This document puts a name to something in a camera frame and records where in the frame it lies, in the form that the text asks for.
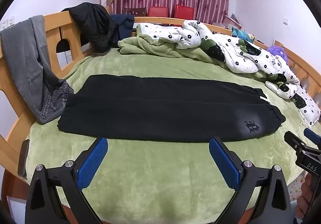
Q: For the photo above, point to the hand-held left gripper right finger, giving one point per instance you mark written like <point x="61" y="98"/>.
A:
<point x="223" y="163"/>

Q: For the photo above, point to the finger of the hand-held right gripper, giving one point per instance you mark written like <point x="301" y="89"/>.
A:
<point x="312" y="135"/>
<point x="293" y="140"/>

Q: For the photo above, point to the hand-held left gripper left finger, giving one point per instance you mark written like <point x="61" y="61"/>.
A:
<point x="92" y="163"/>

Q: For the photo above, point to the black pants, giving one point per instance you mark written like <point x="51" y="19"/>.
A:
<point x="163" y="111"/>

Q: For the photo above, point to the person's right hand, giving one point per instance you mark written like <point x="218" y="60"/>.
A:
<point x="304" y="199"/>

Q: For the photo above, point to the black white spotted pillow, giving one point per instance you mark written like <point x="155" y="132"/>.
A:
<point x="307" y="106"/>

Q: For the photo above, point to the star patterned sheet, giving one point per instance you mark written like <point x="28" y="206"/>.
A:
<point x="296" y="186"/>

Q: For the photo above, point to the green fleece bed blanket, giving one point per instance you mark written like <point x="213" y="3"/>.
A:
<point x="155" y="173"/>

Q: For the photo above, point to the dark phone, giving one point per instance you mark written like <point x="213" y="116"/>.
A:
<point x="23" y="161"/>

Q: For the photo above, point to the white floral quilt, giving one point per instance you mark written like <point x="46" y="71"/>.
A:
<point x="238" y="45"/>

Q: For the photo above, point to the teal pillow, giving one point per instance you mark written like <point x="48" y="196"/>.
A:
<point x="240" y="33"/>

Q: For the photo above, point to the grey jeans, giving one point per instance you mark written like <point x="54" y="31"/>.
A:
<point x="22" y="63"/>

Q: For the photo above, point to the navy garment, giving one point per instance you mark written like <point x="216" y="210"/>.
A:
<point x="123" y="25"/>

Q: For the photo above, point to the black jacket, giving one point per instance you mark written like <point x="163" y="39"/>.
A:
<point x="92" y="20"/>

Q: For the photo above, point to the red chair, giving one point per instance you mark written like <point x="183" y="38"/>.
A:
<point x="184" y="12"/>
<point x="157" y="11"/>

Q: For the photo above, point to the dark wooden chair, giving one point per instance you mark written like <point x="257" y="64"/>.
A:
<point x="135" y="12"/>

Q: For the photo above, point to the white wall socket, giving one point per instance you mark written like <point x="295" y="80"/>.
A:
<point x="4" y="25"/>
<point x="11" y="22"/>
<point x="285" y="21"/>

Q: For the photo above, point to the wooden bed frame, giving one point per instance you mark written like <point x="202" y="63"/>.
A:
<point x="54" y="30"/>

